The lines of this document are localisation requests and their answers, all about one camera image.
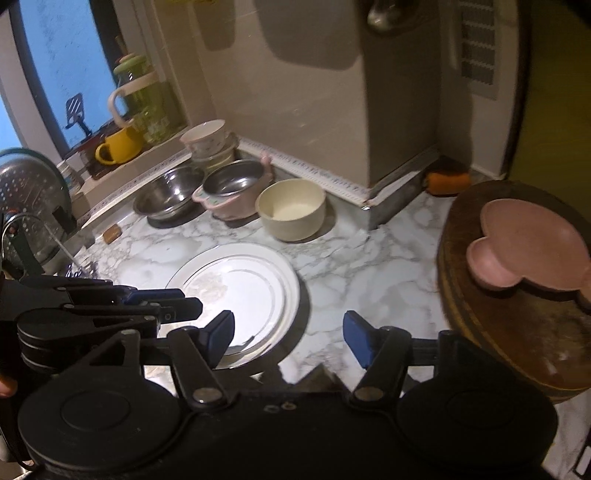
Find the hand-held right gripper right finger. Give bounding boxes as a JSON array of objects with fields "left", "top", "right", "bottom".
[{"left": 342, "top": 310, "right": 468, "bottom": 412}]

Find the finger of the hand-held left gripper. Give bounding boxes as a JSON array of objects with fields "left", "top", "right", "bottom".
[
  {"left": 21, "top": 275, "right": 184, "bottom": 306},
  {"left": 69, "top": 298, "right": 204, "bottom": 325}
]

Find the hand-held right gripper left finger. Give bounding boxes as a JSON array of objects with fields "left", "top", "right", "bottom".
[{"left": 92, "top": 310, "right": 234, "bottom": 412}]

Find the white plate with gold rim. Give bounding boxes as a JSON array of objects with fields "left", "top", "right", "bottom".
[{"left": 164, "top": 243, "right": 302, "bottom": 370}]

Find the pink steel-lined bowl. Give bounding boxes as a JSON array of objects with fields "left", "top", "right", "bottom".
[{"left": 191, "top": 154, "right": 274, "bottom": 221}]

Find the cream bowl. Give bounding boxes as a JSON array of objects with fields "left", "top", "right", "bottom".
[{"left": 255, "top": 179, "right": 327, "bottom": 243}]

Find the stainless steel bowl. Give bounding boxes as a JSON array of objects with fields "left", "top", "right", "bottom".
[{"left": 133, "top": 166, "right": 206, "bottom": 221}]

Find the dark jar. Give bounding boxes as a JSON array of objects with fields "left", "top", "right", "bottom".
[{"left": 76, "top": 138, "right": 109, "bottom": 181}]

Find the white pill bottle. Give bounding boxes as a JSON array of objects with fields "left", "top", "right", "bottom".
[{"left": 58, "top": 161, "right": 84, "bottom": 190}]

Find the small white patterned bowl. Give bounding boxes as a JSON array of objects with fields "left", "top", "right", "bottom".
[
  {"left": 191, "top": 148, "right": 239, "bottom": 174},
  {"left": 179, "top": 119, "right": 228, "bottom": 155},
  {"left": 189, "top": 134, "right": 237, "bottom": 162}
]

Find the metal colander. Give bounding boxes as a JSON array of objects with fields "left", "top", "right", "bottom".
[{"left": 0, "top": 154, "right": 70, "bottom": 250}]

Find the round wooden cutting board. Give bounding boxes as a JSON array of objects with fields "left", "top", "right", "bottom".
[{"left": 436, "top": 179, "right": 591, "bottom": 404}]

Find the yellow mug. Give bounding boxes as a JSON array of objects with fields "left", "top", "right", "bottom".
[{"left": 95, "top": 127, "right": 145, "bottom": 166}]

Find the orange sponge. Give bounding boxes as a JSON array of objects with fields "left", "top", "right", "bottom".
[{"left": 425, "top": 170, "right": 472, "bottom": 197}]

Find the green glass pitcher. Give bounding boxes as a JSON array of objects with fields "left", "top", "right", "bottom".
[{"left": 107, "top": 52, "right": 185, "bottom": 145}]

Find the pink mouse-shaped plate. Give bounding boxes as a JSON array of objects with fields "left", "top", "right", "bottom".
[{"left": 465, "top": 198, "right": 591, "bottom": 292}]

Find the dark slotted stand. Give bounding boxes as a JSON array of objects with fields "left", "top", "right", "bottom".
[{"left": 64, "top": 93, "right": 93, "bottom": 137}]

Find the metal ladle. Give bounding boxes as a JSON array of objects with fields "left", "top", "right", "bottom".
[{"left": 366, "top": 0, "right": 411, "bottom": 33}]

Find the wall vent grille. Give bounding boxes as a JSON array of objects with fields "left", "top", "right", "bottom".
[{"left": 455, "top": 0, "right": 502, "bottom": 100}]

